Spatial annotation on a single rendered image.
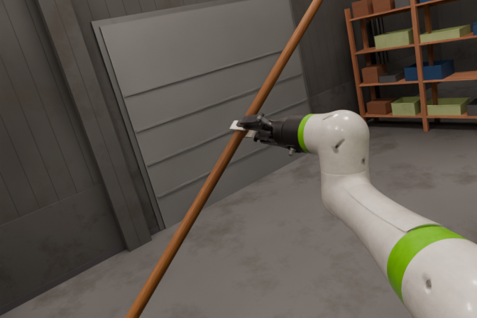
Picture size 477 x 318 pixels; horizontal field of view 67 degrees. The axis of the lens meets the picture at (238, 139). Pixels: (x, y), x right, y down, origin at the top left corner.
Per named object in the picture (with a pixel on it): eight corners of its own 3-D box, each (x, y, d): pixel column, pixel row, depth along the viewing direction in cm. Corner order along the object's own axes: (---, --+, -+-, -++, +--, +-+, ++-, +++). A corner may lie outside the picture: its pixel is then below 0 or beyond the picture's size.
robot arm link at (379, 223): (466, 218, 47) (384, 229, 47) (468, 297, 49) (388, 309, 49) (359, 159, 83) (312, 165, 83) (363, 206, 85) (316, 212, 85)
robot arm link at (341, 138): (378, 106, 74) (346, 114, 68) (382, 165, 76) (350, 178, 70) (325, 106, 86) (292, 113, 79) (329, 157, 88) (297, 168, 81)
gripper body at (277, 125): (276, 135, 85) (252, 133, 92) (297, 155, 89) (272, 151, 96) (290, 109, 87) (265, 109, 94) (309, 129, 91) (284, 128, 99)
